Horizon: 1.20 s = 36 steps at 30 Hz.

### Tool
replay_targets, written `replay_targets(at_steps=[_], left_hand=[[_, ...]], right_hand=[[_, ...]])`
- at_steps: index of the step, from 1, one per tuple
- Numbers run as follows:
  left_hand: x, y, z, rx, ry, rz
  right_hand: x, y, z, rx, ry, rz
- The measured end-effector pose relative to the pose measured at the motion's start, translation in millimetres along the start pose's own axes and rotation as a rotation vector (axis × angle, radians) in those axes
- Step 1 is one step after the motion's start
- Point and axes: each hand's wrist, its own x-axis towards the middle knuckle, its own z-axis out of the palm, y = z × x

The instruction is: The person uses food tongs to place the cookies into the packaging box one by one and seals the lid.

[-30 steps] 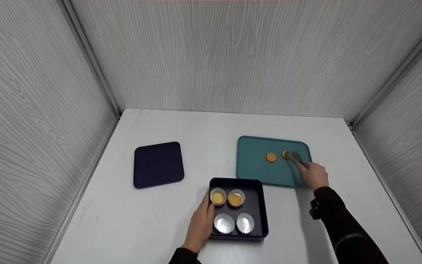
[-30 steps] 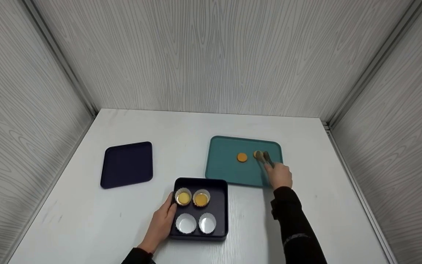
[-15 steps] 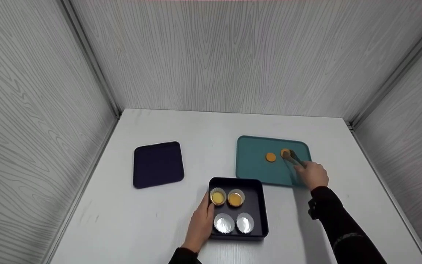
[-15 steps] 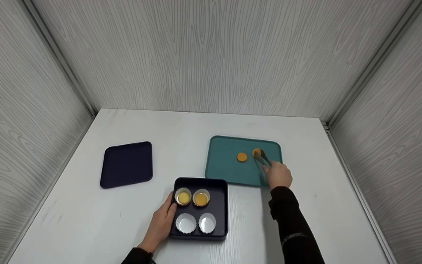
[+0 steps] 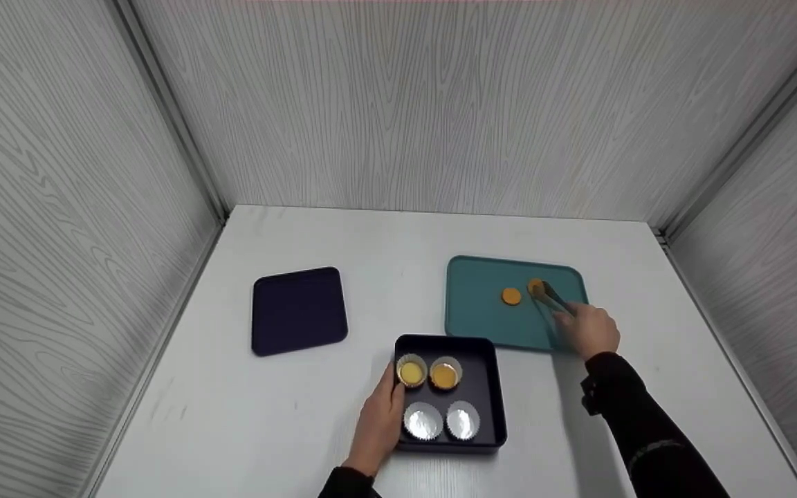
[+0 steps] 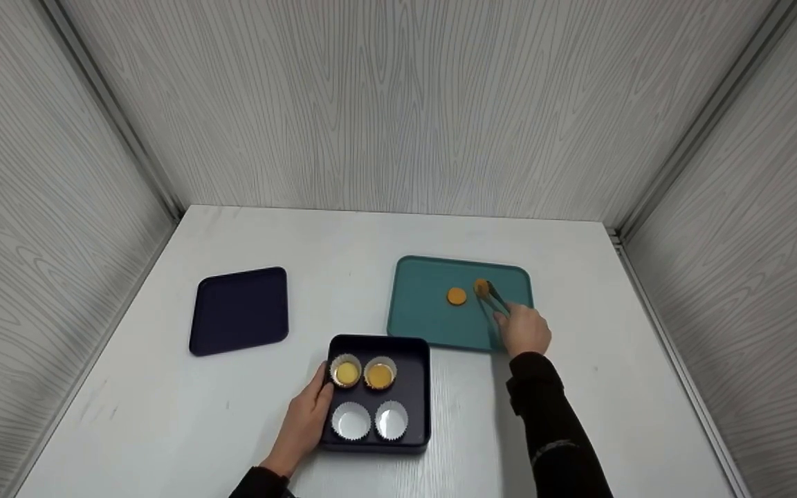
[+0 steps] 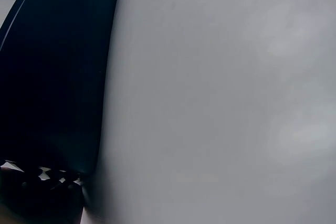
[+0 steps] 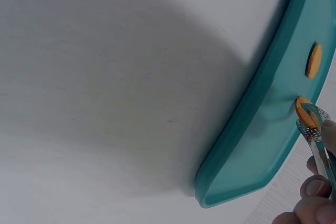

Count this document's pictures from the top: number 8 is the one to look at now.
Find person's right hand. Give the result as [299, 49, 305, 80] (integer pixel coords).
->
[272, 120, 336, 224]

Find perforated metal tongs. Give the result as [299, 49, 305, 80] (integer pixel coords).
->
[296, 103, 336, 183]

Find orange round disc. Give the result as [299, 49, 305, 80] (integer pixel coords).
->
[295, 96, 320, 131]
[304, 42, 323, 80]

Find teal plastic tray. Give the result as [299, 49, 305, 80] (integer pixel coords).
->
[195, 0, 336, 209]

